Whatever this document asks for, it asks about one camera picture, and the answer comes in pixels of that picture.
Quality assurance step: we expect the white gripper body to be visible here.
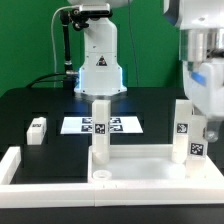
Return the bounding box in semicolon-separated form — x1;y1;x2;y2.
183;59;224;120

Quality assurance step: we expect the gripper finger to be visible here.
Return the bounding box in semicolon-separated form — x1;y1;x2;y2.
205;119;224;141

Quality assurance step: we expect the white desk tabletop tray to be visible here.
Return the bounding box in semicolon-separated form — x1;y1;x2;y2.
88;144;224;190

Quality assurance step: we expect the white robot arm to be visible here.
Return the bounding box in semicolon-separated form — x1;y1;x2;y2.
68;0;224;142

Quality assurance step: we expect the fiducial marker sheet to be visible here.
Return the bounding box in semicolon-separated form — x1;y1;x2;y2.
61;116;143;134

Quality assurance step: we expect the white U-shaped obstacle frame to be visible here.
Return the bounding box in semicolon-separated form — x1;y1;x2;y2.
0;147;224;208

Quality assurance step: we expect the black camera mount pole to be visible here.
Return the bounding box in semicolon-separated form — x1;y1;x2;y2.
60;10;75;91

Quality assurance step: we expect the mounted grey camera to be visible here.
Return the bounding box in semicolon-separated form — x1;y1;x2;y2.
79;3;111;17

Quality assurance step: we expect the white camera cable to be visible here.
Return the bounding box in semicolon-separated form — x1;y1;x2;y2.
50;5;73;89

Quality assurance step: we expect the black cable on table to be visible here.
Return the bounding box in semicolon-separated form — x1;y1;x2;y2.
25;72;69;89

